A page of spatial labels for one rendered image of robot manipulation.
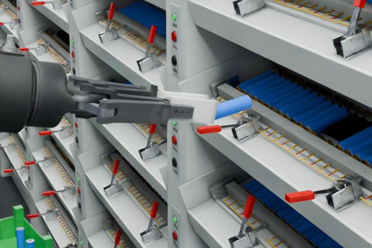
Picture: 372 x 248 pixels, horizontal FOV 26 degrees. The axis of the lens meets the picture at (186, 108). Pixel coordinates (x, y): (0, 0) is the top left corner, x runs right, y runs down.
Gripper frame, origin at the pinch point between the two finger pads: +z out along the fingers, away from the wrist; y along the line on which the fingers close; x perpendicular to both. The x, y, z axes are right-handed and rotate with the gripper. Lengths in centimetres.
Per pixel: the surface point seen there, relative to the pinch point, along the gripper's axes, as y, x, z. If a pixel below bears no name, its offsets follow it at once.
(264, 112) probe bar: 14.2, 3.0, 20.9
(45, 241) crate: 67, 48, 8
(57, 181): 143, 61, 36
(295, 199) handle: -12.2, 7.0, 10.4
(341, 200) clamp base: -12.8, 6.7, 16.6
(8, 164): 243, 90, 47
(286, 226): 10.8, 20.0, 27.1
